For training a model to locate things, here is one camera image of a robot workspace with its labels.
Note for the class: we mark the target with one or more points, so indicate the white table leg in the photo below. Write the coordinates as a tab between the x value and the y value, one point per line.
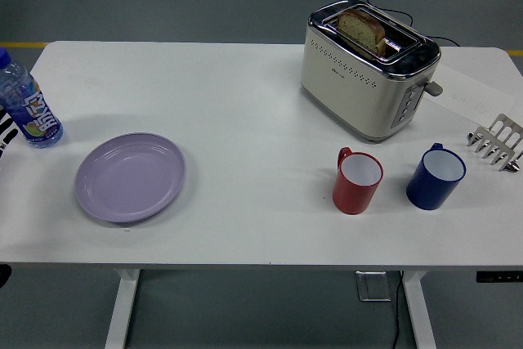
418	312
122	308

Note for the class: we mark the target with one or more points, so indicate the metal floor outlet plate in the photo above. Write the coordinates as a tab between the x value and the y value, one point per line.
372	285

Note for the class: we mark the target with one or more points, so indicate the red cup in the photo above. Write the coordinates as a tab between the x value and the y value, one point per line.
353	198

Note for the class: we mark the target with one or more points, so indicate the blue cup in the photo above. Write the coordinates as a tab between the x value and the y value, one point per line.
427	191

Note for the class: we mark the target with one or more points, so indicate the cream and chrome toaster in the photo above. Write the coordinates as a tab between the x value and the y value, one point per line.
351	91

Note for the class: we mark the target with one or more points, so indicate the black table control panel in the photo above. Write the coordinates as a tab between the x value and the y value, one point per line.
498	276

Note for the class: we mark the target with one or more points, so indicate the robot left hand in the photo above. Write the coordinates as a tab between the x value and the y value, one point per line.
5	132

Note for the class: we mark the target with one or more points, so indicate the bread slice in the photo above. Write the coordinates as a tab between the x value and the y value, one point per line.
359	28

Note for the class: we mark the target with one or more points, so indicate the blue-label drink bottle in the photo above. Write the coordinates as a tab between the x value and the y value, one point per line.
28	108

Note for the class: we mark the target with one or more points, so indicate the purple plate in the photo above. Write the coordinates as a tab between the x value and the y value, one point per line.
130	177

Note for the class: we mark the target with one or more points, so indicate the metal toast rack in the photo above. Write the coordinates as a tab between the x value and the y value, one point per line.
500	136

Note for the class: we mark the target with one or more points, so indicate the white paper sheet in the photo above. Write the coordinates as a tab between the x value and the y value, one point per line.
470	95

